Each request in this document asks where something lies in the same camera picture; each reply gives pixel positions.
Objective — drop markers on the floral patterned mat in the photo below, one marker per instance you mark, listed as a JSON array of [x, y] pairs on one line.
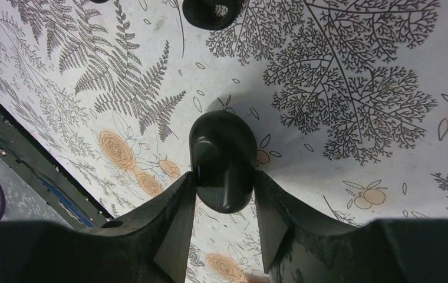
[[347, 100]]

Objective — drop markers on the black earbud charging case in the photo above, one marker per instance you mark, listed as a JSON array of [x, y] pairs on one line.
[[223, 155]]

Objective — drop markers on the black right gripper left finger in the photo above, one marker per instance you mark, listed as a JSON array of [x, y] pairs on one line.
[[148, 244]]

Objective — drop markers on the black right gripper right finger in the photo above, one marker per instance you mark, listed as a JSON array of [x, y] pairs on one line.
[[302, 244]]

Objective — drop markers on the black clip earbud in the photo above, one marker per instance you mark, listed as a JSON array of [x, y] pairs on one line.
[[202, 14], [99, 1]]

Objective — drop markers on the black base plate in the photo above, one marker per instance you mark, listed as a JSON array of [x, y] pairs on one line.
[[36, 186]]

